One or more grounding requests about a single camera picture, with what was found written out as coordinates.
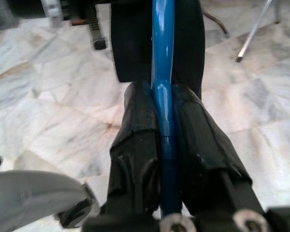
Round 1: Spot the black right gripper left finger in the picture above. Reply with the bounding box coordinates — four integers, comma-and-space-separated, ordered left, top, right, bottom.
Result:
105, 81, 161, 218

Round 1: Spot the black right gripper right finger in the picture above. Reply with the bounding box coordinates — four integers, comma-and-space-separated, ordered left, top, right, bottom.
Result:
173, 83, 268, 219

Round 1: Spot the blue plastic hanger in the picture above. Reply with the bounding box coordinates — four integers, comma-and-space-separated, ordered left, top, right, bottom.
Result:
147, 0, 183, 219

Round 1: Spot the plain black garment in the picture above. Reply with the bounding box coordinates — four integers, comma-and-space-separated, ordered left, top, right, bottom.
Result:
110, 0, 206, 100

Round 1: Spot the silver metal garment rack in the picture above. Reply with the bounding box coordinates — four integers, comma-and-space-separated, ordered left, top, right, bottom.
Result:
235, 0, 281, 63

